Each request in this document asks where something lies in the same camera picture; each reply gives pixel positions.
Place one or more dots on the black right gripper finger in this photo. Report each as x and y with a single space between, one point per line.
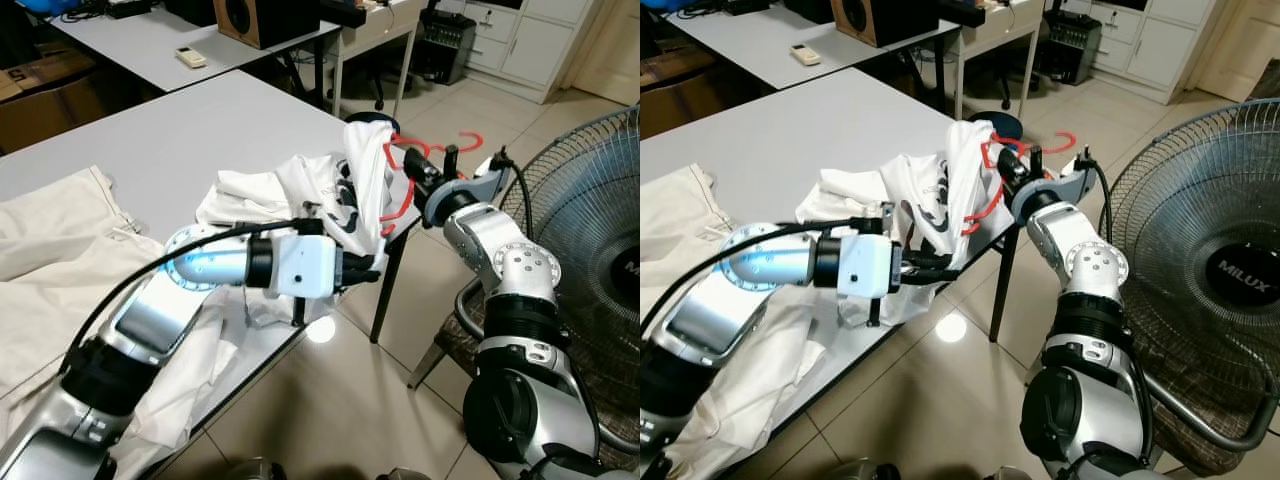
1018 162
422 168
1007 150
410 156

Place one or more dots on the red plastic hanger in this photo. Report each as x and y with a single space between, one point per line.
470 134
1062 134

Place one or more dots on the white printed t-shirt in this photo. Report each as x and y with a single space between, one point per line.
300 185
925 180

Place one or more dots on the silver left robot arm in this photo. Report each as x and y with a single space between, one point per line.
150 320
700 330

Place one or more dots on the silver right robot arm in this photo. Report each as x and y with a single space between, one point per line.
520 270
1095 270

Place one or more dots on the black round stool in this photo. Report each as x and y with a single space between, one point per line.
995 123
370 119

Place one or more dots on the black electronic box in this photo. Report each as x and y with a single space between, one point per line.
445 45
1070 45

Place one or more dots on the white desk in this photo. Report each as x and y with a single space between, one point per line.
1005 25
385 28

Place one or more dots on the black floor fan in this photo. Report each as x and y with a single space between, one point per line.
590 200
1240 265

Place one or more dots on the white cabinet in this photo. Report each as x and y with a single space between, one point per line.
1160 45
540 45

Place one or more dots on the grey table with black legs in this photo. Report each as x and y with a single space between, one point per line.
200 140
800 130

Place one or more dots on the wooden speaker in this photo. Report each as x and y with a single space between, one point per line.
885 20
270 20

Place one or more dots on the silver robot right leg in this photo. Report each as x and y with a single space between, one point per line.
407 474

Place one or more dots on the silver robot leg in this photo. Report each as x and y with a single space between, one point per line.
407 474
255 469

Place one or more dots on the silver robot left leg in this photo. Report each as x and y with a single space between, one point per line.
255 469

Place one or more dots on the white remote control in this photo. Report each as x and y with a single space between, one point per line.
190 57
805 54

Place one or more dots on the cream garment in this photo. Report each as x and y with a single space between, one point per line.
60 240
680 230

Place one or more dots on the brown cardboard box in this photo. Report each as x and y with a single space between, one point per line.
675 100
45 105

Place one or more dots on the grey desk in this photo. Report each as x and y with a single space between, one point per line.
750 40
130 45

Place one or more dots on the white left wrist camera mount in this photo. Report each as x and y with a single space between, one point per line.
305 268
868 265

